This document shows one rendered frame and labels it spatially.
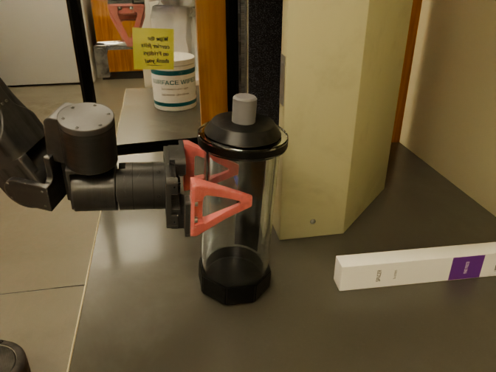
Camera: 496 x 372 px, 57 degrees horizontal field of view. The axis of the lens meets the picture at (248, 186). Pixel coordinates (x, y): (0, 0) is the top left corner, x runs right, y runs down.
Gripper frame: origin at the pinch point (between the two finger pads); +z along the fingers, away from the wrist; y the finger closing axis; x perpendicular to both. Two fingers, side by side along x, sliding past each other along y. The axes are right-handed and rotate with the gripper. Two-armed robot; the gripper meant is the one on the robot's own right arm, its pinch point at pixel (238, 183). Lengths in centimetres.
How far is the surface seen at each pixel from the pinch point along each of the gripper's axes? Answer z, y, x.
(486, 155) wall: 52, 20, 5
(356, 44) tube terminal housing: 17.0, 9.6, -15.9
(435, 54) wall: 51, 43, -9
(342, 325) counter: 12.5, -10.3, 15.3
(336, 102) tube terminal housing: 15.5, 9.6, -7.7
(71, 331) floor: -45, 97, 114
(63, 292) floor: -51, 122, 114
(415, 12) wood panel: 46, 46, -17
